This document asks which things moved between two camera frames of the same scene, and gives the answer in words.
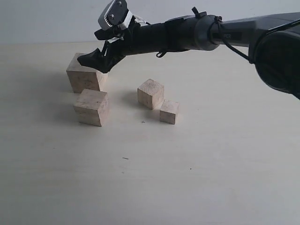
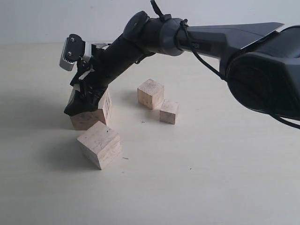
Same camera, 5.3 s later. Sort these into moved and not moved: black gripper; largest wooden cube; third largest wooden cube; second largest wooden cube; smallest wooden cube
Moved: largest wooden cube; second largest wooden cube; black gripper
Not moved: third largest wooden cube; smallest wooden cube
